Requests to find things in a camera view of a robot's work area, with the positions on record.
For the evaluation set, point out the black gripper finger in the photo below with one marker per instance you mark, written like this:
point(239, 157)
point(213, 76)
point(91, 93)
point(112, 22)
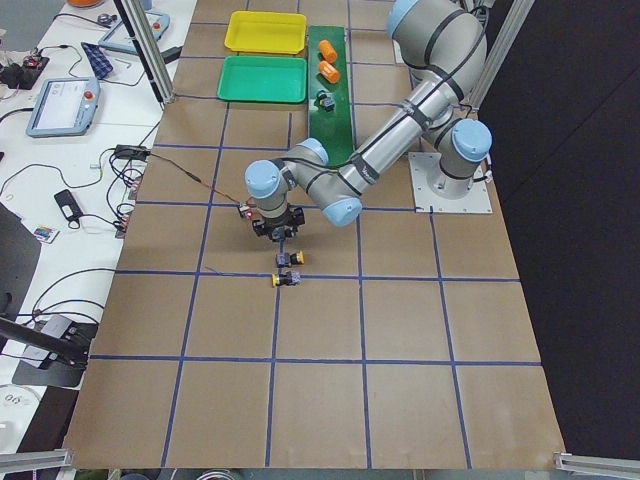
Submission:
point(261, 228)
point(295, 220)

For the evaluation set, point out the black power adapter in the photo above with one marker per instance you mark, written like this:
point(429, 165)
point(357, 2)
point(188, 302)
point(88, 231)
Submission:
point(131, 152)

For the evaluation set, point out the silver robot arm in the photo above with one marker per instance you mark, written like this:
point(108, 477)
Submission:
point(445, 48)

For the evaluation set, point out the yellow push button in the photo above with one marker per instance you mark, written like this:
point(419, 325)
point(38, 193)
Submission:
point(285, 259)
point(287, 278)

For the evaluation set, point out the aluminium frame post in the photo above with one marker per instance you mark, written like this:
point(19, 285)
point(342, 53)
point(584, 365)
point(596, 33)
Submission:
point(137, 25)

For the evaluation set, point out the plain orange cylinder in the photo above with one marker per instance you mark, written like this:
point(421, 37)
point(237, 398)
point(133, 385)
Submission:
point(327, 51)

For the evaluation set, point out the green plastic tray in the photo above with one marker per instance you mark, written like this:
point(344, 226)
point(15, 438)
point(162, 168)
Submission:
point(263, 79)

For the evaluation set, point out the yellow plastic tray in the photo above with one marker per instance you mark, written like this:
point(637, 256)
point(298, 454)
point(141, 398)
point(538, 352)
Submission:
point(266, 32)

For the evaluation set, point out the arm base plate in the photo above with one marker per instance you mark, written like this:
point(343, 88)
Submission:
point(435, 192)

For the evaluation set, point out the small green circuit board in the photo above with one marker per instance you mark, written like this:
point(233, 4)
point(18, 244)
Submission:
point(245, 211)

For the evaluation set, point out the green conveyor belt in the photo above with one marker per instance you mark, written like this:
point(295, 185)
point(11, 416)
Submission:
point(332, 129)

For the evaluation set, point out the blue plaid cloth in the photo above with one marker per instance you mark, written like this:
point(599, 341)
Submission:
point(101, 66)

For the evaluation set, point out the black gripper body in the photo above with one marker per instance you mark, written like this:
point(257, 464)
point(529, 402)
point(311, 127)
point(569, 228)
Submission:
point(260, 228)

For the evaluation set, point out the orange cylinder with 4680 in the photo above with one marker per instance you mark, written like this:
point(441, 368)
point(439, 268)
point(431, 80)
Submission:
point(329, 72)

